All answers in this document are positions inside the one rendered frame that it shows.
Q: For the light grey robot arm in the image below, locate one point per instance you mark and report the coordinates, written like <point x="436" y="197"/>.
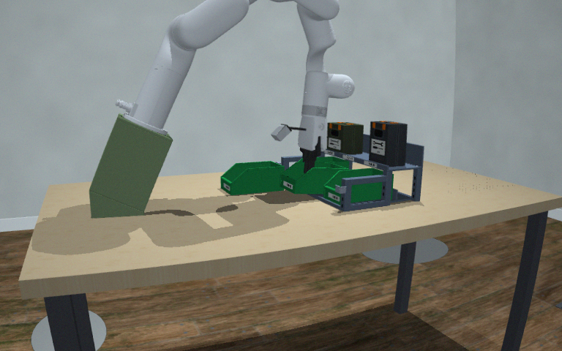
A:
<point x="209" y="21"/>

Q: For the olive green tool case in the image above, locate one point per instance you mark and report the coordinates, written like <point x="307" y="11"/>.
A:
<point x="345" y="138"/>

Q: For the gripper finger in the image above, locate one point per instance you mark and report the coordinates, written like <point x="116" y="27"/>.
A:
<point x="312" y="155"/>
<point x="304" y="154"/>

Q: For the green bin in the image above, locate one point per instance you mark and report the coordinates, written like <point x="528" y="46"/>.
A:
<point x="312" y="182"/>
<point x="252" y="177"/>
<point x="333" y="160"/>
<point x="361" y="192"/>

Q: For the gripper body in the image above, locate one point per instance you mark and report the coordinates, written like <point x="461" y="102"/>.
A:
<point x="315" y="126"/>

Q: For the black tool case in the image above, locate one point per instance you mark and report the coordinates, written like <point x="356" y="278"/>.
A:
<point x="388" y="143"/>

